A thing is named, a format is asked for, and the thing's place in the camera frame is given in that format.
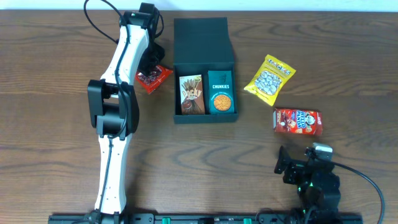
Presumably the yellow Hacks candy bag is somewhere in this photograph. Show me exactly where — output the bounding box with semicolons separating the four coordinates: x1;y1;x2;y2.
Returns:
244;55;296;106

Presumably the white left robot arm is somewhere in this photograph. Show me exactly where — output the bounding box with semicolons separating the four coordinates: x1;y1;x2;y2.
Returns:
87;5;165;223

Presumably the black open gift box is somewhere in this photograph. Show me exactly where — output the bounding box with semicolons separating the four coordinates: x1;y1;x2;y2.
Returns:
174;17;238;124

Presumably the red Hello Panda box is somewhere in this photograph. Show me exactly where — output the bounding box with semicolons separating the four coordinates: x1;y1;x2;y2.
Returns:
272;108;323;135

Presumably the brown Pocky box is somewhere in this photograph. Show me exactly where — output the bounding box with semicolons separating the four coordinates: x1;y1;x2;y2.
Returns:
179;75;205;115

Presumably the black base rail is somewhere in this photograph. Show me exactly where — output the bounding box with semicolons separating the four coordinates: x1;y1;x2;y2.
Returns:
47;213;363;224

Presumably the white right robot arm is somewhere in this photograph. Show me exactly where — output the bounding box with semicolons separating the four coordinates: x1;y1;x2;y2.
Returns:
274;143;343;224

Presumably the teal Chunkies cookie box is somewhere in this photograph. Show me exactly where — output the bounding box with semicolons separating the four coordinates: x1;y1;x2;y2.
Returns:
208;71;234;114

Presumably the red Hacks candy bag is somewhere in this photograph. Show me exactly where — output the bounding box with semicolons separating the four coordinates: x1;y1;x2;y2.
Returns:
135;65;173;95

